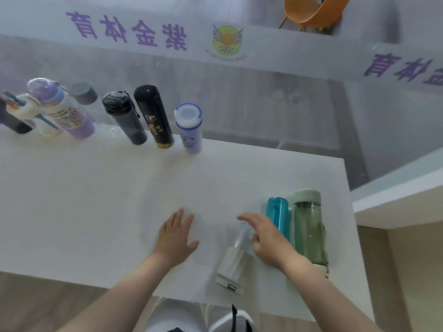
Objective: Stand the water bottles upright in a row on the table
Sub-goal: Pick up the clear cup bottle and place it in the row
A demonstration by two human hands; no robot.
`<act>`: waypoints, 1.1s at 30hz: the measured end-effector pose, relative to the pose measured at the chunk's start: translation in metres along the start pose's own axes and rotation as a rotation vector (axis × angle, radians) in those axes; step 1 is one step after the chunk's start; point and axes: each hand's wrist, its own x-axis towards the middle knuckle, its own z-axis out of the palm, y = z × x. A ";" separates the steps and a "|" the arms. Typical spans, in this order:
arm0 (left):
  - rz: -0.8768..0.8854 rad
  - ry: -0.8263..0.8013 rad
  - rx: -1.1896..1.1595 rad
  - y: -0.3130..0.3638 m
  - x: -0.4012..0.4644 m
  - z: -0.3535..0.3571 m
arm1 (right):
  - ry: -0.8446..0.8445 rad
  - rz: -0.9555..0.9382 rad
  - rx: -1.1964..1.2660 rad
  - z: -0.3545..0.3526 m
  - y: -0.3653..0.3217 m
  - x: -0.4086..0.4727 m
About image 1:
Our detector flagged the person's left hand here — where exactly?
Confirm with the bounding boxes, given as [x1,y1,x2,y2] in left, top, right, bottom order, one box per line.
[153,208,200,271]

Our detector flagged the person's right hand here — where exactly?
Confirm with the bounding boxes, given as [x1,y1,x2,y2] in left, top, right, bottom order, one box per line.
[237,212,302,274]

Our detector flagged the person's left forearm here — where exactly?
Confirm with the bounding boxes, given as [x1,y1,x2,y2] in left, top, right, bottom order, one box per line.
[57,253,174,332]

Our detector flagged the person's right forearm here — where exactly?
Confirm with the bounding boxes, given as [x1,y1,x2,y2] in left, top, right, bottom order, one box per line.
[281,254,385,332]

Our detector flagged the teal water bottle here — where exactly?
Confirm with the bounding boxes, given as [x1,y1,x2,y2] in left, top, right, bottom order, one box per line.
[266,196,291,243]

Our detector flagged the clear bottle with white base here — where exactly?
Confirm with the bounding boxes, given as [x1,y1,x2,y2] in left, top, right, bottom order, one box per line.
[215,221,257,296]

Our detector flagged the green water bottle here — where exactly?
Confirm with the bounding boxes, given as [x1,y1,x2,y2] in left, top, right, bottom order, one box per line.
[292,189,329,274]

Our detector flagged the person's white trousers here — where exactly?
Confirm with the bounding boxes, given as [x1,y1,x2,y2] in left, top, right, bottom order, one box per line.
[145,296,255,332]

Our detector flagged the clear bottle with blue-white lid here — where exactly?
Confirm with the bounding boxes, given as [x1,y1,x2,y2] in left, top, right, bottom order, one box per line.
[174,103,204,155]

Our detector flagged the black thermos flask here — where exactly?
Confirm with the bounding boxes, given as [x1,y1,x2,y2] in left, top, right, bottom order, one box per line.
[134,85,175,149]

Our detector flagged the black sports bottle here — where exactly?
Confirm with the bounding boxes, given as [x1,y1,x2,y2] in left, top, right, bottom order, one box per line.
[102,90,148,146]

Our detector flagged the white side cabinet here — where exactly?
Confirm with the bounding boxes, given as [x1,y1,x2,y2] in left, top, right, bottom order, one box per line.
[350,147,443,332]

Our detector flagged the purple cartoon water bottle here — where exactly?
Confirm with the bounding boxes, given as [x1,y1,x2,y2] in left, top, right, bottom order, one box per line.
[27,78,96,140]

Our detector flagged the clear bottle with grey cap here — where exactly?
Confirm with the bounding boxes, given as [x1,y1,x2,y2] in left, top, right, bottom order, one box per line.
[71,82,116,134]

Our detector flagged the dark grey bottle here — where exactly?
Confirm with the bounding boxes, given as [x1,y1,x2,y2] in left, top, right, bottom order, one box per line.
[0,96,34,135]

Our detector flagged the orange chair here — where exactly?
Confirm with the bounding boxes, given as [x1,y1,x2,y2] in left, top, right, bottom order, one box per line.
[278,0,354,32]

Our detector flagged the white bottle with blue handle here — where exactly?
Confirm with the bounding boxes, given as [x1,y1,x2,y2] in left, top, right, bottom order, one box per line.
[3,91,63,137]

